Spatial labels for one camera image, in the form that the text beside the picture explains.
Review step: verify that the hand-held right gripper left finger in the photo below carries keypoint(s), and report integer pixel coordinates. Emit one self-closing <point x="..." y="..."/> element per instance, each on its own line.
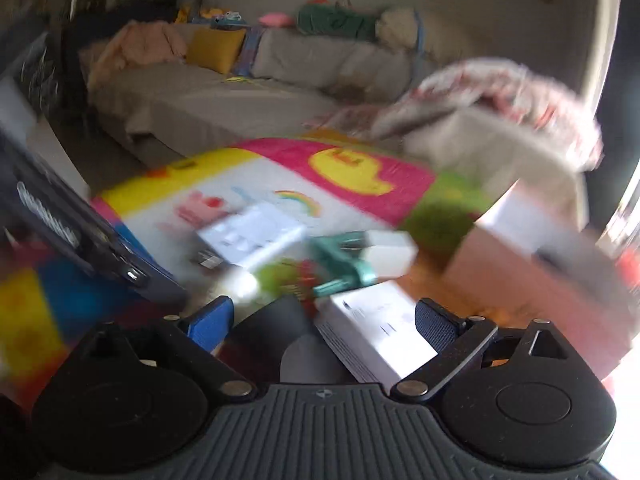
<point x="210" y="324"/>

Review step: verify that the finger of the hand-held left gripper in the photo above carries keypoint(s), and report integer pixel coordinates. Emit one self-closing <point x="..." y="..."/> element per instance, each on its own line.
<point x="142" y="275"/>

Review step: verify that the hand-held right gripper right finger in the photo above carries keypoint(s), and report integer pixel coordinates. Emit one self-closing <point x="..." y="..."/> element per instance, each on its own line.
<point x="437" y="331"/>

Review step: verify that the white labelled box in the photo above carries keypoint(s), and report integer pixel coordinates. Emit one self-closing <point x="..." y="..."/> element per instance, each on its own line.
<point x="375" y="340"/>

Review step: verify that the white power adapter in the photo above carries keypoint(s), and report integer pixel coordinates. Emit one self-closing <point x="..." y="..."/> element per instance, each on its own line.
<point x="392" y="255"/>

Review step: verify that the teal plastic tool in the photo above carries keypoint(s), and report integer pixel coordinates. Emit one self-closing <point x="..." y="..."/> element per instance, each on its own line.
<point x="345" y="265"/>

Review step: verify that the cardboard box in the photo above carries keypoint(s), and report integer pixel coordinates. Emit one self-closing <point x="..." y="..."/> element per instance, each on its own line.
<point x="540" y="270"/>

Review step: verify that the colourful play mat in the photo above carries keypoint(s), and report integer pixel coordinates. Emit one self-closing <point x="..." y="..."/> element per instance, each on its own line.
<point x="280" y="160"/>

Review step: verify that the pink cloth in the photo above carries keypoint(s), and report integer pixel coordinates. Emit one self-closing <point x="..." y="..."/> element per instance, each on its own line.
<point x="140" y="44"/>

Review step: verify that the beige upholstered seat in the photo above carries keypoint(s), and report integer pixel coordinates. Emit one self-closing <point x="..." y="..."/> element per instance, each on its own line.
<point x="495" y="150"/>

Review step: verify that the beige sofa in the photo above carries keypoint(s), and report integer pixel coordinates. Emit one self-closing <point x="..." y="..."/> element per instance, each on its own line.
<point x="225" y="100"/>

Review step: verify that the yellow cushion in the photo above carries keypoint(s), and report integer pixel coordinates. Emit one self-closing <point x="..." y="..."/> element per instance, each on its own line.
<point x="215" y="50"/>

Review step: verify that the printed blanket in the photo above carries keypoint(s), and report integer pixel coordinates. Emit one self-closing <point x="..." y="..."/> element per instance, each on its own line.
<point x="505" y="85"/>

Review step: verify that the pink plush toy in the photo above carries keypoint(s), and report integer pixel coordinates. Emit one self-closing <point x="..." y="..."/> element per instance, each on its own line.
<point x="275" y="20"/>

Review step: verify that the beige plush toy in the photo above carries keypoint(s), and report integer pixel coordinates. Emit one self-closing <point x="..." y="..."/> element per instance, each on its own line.
<point x="397" y="27"/>

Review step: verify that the green cloth on sofa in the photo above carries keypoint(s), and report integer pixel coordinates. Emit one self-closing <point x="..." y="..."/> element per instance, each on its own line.
<point x="335" y="22"/>

